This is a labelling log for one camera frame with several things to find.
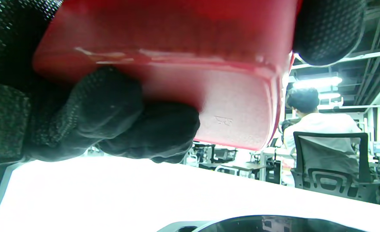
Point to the person's right hand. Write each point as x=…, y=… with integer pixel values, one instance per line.
x=80, y=112

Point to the red plastic container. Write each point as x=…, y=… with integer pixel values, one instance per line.
x=209, y=96

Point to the black cast iron frying pan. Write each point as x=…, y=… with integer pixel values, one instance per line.
x=274, y=225

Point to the white rolling cart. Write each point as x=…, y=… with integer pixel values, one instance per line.
x=227, y=168
x=241, y=166

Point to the bright ceiling light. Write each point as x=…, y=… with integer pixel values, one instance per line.
x=319, y=82

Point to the black mesh office chair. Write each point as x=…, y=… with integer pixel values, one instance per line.
x=328, y=154

